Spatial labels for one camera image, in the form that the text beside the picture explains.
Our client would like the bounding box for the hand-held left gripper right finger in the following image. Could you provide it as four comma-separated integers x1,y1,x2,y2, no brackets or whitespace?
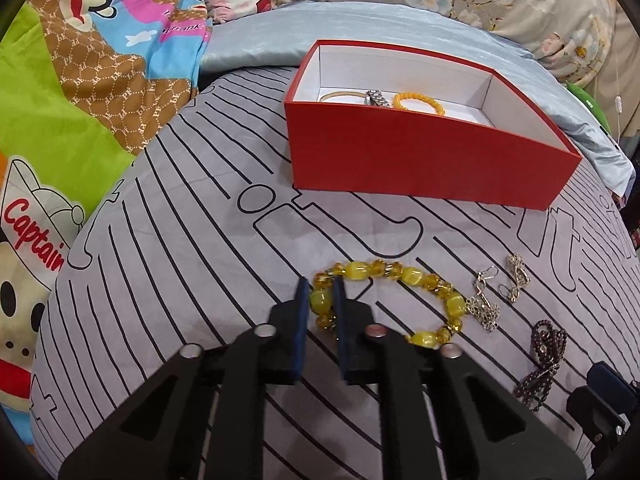
332,276,586,480

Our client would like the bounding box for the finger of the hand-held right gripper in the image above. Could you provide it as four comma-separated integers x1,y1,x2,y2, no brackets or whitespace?
567,362,640,443

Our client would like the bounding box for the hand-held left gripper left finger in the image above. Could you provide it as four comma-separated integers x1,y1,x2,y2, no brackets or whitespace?
59,276,308,480

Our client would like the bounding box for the yellow bead bracelet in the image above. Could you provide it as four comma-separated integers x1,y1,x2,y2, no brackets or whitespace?
310,259,468,348

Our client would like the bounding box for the dark garnet bead bracelet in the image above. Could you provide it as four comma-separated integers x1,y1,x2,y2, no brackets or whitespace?
515,319,568,411

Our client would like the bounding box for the red cardboard box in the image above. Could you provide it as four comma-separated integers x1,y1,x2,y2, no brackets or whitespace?
284,39,583,211

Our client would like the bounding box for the orange bead bracelet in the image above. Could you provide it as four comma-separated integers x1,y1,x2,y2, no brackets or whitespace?
392,91,446,117

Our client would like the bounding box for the silver drop earring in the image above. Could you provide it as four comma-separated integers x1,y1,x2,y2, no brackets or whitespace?
499,254,532,303
467,270,501,332

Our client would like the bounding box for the dark bedside furniture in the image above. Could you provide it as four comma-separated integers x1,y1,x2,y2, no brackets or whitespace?
617,130,640,261

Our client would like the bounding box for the green plastic object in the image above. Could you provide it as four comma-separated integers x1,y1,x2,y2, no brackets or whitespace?
567,82,613,133

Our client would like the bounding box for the light blue satin blanket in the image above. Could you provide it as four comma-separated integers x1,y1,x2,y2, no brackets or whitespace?
199,0,636,196

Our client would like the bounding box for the colourful cartoon monkey quilt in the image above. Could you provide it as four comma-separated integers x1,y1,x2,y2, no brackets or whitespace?
0,0,211,411

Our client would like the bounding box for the white cable with switch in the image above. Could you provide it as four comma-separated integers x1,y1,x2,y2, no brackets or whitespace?
607,10,628,141

